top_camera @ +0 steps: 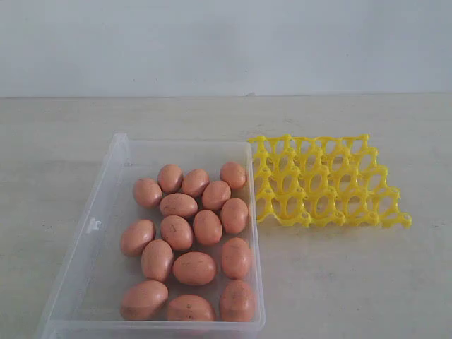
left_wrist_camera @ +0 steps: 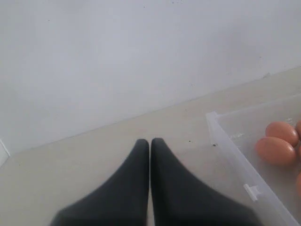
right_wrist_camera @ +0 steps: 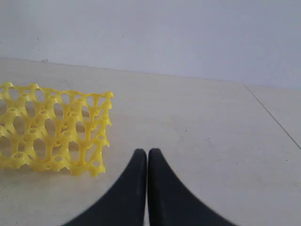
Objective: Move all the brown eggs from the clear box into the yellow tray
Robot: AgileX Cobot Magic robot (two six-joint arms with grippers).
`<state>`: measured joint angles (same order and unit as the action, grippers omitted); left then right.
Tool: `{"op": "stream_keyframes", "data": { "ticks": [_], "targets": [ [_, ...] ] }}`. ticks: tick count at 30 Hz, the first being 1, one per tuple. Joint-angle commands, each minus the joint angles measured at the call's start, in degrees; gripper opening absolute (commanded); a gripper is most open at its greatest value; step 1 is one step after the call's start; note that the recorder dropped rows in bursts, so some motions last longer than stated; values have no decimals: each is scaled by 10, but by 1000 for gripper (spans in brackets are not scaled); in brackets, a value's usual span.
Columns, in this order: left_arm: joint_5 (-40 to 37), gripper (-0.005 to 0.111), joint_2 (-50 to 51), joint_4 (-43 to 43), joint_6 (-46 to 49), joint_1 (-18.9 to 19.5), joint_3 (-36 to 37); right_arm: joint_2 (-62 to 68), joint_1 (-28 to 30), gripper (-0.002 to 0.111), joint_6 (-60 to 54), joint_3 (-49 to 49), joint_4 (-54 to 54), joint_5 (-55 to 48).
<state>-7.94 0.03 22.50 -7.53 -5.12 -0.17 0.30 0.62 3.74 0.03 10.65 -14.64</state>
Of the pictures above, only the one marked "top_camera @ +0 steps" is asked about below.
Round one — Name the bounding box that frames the brown egg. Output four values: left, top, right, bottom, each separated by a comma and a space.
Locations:
220, 162, 247, 190
221, 237, 252, 279
220, 198, 249, 234
157, 164, 183, 194
133, 177, 163, 208
141, 239, 174, 283
167, 295, 216, 321
201, 180, 232, 211
160, 215, 194, 251
120, 219, 156, 257
181, 169, 210, 198
120, 280, 169, 321
172, 251, 218, 286
219, 280, 256, 322
159, 193, 198, 218
193, 210, 222, 246

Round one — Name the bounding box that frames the clear plastic box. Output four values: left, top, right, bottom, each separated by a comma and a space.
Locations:
36, 133, 266, 338

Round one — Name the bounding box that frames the yellow plastic egg tray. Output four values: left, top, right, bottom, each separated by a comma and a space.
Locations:
249, 134, 412, 228

